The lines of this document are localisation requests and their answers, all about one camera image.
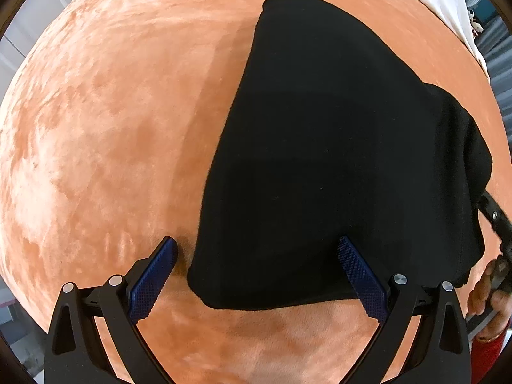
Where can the person's right hand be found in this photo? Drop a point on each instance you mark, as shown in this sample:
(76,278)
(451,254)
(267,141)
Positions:
(478,296)

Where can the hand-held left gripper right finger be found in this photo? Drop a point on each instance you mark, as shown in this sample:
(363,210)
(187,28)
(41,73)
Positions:
(360,278)

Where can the white wardrobe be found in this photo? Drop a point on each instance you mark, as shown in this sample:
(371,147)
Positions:
(16,48)

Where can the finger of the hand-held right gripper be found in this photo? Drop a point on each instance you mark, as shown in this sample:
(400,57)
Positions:
(495,218)

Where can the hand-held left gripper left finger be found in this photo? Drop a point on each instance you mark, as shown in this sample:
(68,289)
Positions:
(154,278)

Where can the orange plush blanket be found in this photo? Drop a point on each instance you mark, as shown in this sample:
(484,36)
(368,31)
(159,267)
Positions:
(100,128)

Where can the person's right forearm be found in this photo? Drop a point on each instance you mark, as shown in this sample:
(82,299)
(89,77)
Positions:
(490,358)

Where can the black pants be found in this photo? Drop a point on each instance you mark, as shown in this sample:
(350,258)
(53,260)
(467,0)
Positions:
(320,148)

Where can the grey curtain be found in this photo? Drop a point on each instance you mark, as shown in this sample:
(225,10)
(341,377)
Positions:
(500,88)

